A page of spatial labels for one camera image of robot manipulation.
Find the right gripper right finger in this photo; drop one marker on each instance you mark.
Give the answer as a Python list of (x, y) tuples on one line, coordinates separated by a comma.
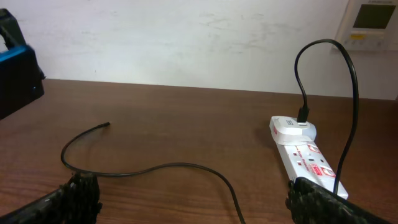
[(310, 203)]

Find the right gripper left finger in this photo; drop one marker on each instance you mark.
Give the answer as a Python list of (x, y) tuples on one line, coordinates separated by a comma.
[(75, 202)]

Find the blue screen smartphone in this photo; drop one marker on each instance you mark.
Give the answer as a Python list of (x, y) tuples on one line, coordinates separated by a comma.
[(21, 76)]

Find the white charger adapter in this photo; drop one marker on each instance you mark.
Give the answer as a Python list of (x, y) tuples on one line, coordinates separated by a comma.
[(288, 132)]

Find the white power strip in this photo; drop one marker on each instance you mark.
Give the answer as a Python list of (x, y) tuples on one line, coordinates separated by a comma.
[(307, 161)]

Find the wall thermostat panel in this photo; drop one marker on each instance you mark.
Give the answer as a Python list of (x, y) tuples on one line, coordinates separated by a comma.
[(368, 25)]

